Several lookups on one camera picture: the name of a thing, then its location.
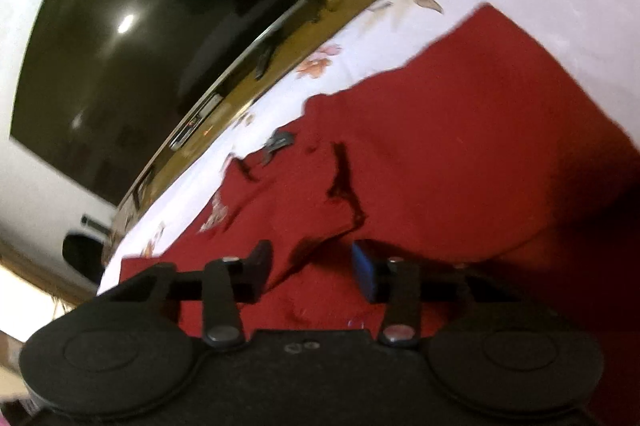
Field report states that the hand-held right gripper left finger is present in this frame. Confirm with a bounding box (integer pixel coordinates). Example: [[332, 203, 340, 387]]
[[107, 240, 274, 352]]

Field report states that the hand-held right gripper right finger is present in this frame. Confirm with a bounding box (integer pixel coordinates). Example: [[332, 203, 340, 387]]
[[351, 241, 541, 348]]

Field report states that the red knit garment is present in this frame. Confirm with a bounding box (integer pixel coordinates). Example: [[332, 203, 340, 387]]
[[120, 4, 640, 407]]

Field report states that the silver set-top box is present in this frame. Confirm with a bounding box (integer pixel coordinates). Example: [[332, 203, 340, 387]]
[[170, 94, 226, 152]]

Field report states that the dark round object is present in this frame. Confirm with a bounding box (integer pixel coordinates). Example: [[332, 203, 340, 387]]
[[62, 230, 109, 283]]

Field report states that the black television foot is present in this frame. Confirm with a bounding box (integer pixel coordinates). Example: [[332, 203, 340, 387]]
[[252, 40, 279, 80]]

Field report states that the black television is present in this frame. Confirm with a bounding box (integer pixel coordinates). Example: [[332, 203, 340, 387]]
[[10, 0, 301, 207]]

